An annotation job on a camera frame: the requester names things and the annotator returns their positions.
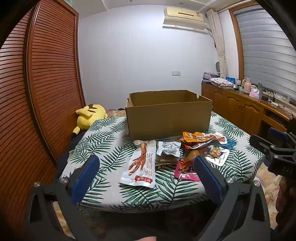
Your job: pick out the pink chicken leg snack packet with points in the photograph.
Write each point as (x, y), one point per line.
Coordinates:
(185, 172)

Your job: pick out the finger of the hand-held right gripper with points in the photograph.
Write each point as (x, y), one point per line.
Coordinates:
(277, 134)
(261, 143)

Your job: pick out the pink thermos jug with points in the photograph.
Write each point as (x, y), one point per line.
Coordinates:
(247, 87)

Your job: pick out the orange chicken foot snack packet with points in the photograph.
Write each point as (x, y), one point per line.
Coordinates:
(196, 138)

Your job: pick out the green bottle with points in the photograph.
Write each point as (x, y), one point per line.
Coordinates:
(260, 90)

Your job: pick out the blue box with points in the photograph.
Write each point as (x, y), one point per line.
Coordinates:
(230, 80)

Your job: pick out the white chicken foot snack packet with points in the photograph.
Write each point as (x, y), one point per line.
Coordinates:
(138, 166)

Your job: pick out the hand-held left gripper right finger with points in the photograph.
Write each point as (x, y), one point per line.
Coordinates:
(208, 178)

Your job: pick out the small clear silver snack packet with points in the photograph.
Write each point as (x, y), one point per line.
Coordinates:
(168, 148)

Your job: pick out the wooden cabinet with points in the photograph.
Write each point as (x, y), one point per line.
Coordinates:
(233, 106)

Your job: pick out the white wall socket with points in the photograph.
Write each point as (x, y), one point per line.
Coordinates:
(176, 73)

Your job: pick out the leaf print table cover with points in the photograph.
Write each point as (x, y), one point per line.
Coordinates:
(104, 143)

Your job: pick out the white and red snack packet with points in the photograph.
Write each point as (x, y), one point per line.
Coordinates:
(196, 146)

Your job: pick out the cream curtain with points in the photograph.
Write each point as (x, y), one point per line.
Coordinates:
(218, 41)

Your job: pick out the grey window blind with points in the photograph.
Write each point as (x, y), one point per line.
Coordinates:
(266, 51)

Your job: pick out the pile of folded cloths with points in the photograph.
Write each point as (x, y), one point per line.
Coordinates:
(217, 82)

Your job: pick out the clear brown bar snack packet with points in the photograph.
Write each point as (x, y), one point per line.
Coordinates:
(166, 160)

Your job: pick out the wall air conditioner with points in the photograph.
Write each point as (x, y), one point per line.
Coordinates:
(185, 17)

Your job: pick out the floral bed sheet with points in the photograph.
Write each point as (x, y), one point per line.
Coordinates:
(268, 185)

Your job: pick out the blue snack packet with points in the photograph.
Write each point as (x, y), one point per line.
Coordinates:
(231, 144)

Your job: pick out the yellow plush toy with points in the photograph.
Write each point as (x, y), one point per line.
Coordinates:
(87, 115)

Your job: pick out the white fan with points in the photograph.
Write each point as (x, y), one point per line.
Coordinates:
(217, 68)

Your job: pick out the cardboard box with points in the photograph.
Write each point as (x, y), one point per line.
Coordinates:
(168, 115)

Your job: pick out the small white snack packet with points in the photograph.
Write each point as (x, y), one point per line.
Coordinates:
(216, 153)

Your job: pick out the dark cloth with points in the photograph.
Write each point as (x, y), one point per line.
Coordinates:
(69, 150)

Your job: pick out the white power strip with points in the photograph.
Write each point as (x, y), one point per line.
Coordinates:
(274, 103)

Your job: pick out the pink tissue box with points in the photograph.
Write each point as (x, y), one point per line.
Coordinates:
(255, 94)

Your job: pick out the louvered wooden wardrobe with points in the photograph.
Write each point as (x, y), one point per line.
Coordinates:
(41, 81)

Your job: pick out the person's left hand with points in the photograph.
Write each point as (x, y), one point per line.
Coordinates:
(148, 239)

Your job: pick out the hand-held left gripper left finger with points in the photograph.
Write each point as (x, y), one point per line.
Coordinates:
(85, 178)

